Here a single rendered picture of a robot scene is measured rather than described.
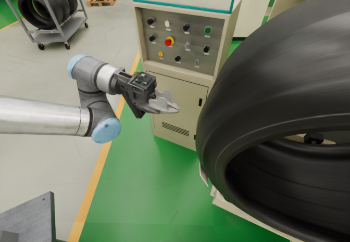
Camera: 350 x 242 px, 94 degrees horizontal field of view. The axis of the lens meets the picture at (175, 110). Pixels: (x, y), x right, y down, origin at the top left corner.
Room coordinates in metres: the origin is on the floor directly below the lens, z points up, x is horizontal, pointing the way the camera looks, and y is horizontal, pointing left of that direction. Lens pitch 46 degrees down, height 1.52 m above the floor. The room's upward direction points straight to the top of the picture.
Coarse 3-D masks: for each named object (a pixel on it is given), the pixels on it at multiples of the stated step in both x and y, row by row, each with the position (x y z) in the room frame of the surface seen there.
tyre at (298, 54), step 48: (336, 0) 0.29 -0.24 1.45; (240, 48) 0.35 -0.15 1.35; (288, 48) 0.21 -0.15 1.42; (336, 48) 0.17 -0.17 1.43; (240, 96) 0.19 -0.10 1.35; (288, 96) 0.15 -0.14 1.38; (336, 96) 0.13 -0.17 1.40; (240, 144) 0.15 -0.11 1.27; (288, 144) 0.33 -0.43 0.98; (336, 144) 0.30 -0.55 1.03; (240, 192) 0.15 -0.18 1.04; (288, 192) 0.19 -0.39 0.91; (336, 192) 0.17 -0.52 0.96; (336, 240) 0.05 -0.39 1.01
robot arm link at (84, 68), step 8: (80, 56) 0.48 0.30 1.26; (88, 56) 0.49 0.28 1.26; (72, 64) 0.45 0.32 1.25; (80, 64) 0.45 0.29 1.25; (88, 64) 0.45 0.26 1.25; (96, 64) 0.45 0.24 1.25; (104, 64) 0.45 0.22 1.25; (72, 72) 0.44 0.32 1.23; (80, 72) 0.43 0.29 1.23; (88, 72) 0.43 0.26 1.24; (96, 72) 0.42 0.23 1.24; (80, 80) 0.43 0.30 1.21; (88, 80) 0.42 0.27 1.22; (80, 88) 0.43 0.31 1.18; (88, 88) 0.42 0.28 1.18; (96, 88) 0.43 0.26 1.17
